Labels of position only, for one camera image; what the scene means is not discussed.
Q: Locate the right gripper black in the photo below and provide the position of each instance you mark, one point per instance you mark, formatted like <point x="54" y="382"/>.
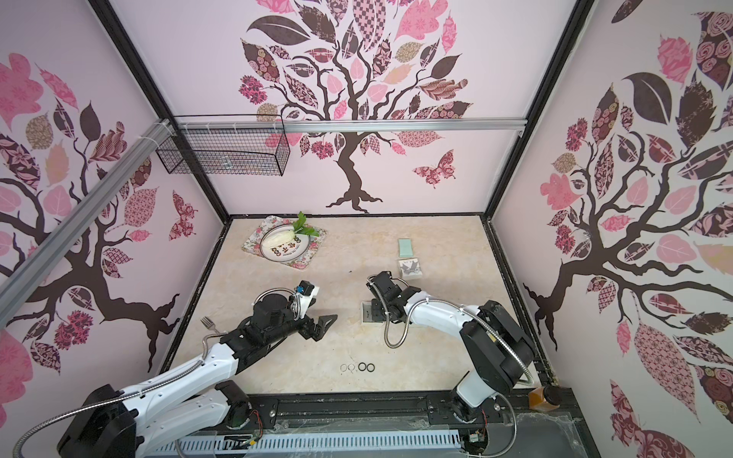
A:
<point x="381" y="286"/>

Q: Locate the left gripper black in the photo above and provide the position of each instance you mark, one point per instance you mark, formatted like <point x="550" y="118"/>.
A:
<point x="322" y="328"/>

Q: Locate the white gift box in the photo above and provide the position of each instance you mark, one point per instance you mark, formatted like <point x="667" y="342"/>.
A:
<point x="410" y="269"/>

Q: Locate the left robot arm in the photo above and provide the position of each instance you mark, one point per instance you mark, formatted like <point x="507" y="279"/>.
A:
<point x="199" y="394"/>

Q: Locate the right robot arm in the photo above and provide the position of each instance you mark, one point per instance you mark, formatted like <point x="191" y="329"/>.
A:
<point x="500" y="350"/>

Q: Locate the floral round plate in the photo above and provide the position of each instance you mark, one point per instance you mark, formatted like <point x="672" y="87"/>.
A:
<point x="281" y="245"/>

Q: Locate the green leaf sprig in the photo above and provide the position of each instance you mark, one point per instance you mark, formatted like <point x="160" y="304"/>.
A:
<point x="300" y="227"/>

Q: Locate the floral square tray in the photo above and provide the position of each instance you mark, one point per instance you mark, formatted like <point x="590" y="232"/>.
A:
<point x="252" y="244"/>

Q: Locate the silver fork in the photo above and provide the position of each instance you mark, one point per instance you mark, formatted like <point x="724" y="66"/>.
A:
<point x="209" y="324"/>

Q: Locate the right amber spice jar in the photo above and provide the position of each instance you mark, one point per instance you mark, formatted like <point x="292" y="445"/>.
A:
<point x="545" y="399"/>

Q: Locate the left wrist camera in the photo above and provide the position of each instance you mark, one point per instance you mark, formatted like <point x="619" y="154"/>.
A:
<point x="305" y="289"/>

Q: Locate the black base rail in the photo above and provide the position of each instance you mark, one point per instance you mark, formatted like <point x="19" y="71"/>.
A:
<point x="433" y="406"/>

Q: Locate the white cable duct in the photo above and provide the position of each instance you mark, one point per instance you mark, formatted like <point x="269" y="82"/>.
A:
<point x="302" y="443"/>

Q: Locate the black wire basket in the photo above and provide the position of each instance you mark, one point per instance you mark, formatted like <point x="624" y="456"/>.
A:
<point x="248" y="147"/>

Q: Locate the aluminium rail left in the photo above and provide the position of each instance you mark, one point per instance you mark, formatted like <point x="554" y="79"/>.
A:
<point x="16" y="291"/>

